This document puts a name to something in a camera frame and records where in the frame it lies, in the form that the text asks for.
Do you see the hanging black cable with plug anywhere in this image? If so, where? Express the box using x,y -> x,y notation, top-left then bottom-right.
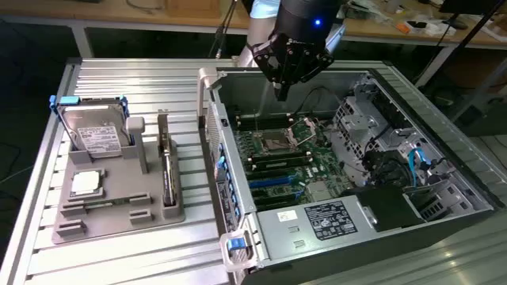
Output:
208,0 -> 239,59

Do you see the green motherboard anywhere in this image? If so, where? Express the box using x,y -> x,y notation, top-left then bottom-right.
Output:
233,114 -> 357,208

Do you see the black slanted pole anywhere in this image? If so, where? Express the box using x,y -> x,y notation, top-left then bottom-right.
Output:
413,0 -> 502,87

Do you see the grey power supply unit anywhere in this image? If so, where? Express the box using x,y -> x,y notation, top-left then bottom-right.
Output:
256,197 -> 375,261

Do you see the green RAM stick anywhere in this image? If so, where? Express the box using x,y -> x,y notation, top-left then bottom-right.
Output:
85,200 -> 132,208

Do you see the black wire in case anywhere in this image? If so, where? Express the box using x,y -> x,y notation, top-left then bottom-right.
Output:
299,85 -> 341,115

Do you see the open black PC case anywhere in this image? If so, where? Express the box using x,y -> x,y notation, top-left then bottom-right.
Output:
196,61 -> 507,285

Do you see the metal socket cover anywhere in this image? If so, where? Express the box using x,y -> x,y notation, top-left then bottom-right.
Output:
288,117 -> 324,146

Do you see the silver CPU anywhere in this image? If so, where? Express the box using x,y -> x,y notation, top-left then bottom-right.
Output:
69,171 -> 103,197

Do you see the CPU socket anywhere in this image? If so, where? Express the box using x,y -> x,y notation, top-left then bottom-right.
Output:
256,129 -> 296,154

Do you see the blue disk wire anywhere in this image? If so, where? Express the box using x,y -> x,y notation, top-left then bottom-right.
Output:
407,147 -> 432,186

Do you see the black expansion slot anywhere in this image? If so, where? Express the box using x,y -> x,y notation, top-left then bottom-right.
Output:
252,189 -> 304,208

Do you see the hard disk in blue carrier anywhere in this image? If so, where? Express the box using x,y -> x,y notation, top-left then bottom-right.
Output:
48,94 -> 132,160

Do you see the silver chipset heatsink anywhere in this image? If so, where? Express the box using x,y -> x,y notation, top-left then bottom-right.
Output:
307,181 -> 336,200

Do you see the black graphics card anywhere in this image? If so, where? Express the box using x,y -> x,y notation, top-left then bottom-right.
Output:
156,109 -> 179,208

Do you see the black plastic air shroud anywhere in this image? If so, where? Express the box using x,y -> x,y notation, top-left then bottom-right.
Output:
341,186 -> 427,233

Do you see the black installed RAM stick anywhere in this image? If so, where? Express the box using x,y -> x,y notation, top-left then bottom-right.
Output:
247,151 -> 313,172

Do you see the wooden workbench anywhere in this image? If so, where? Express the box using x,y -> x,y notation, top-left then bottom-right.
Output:
340,5 -> 507,87
0,0 -> 255,59

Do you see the black monitor with stand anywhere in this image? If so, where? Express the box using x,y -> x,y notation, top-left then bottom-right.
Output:
438,0 -> 500,30

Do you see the metal disk bay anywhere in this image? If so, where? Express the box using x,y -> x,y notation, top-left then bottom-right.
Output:
332,94 -> 396,161

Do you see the grey plastic parts rack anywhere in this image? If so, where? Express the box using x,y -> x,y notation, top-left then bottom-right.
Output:
51,116 -> 187,246

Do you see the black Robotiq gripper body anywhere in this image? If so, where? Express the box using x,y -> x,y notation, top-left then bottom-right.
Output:
272,0 -> 345,51

